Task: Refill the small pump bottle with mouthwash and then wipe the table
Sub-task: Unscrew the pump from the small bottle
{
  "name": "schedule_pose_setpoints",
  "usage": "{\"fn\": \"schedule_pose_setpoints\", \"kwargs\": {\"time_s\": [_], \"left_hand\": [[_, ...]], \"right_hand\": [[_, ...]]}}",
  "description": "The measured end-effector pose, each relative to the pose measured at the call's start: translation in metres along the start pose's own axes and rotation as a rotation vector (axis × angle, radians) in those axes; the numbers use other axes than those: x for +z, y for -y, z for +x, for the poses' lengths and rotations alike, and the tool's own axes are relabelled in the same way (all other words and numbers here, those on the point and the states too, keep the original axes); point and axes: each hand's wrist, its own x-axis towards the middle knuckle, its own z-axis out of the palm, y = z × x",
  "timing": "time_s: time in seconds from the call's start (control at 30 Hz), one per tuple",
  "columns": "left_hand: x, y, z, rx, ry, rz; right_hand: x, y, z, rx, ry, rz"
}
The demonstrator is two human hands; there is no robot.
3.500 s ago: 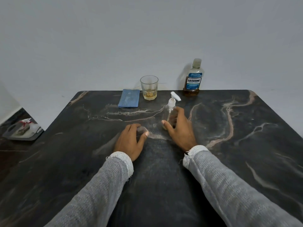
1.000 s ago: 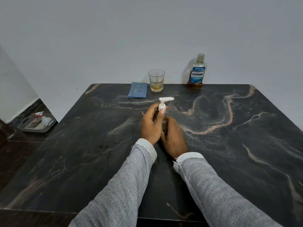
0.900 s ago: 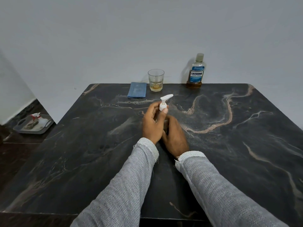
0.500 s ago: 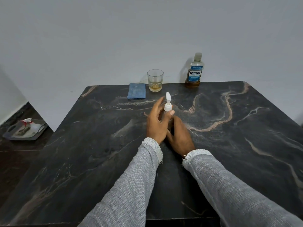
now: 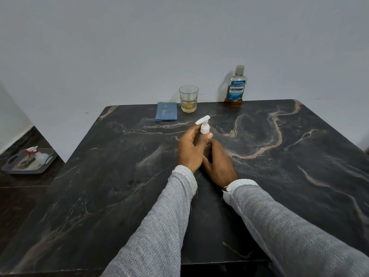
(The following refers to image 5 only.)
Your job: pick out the person's left hand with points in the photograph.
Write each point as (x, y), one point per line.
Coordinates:
(188, 152)

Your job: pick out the person's right hand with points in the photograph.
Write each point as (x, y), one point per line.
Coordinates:
(221, 167)

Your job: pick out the person's left thumb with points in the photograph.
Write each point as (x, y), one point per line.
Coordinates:
(206, 139)

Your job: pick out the person's right fingers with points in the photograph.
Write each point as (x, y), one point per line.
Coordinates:
(212, 149)

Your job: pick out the white pump dispenser head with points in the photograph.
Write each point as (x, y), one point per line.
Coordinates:
(204, 125)

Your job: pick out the person's left forearm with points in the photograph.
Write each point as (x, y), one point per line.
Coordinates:
(161, 227)

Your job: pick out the person's right forearm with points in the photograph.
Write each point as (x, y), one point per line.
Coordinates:
(285, 227)

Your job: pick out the clear glass tumbler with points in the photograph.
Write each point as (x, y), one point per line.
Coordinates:
(188, 100)

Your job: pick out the blue folded cloth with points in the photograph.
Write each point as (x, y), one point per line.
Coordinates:
(166, 111)

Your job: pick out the clear mouthwash bottle blue label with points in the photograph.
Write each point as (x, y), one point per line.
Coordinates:
(235, 89)

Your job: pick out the white spray bottle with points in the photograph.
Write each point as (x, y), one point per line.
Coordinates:
(36, 155)

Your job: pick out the grey plastic tray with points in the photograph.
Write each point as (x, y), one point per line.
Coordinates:
(17, 168)

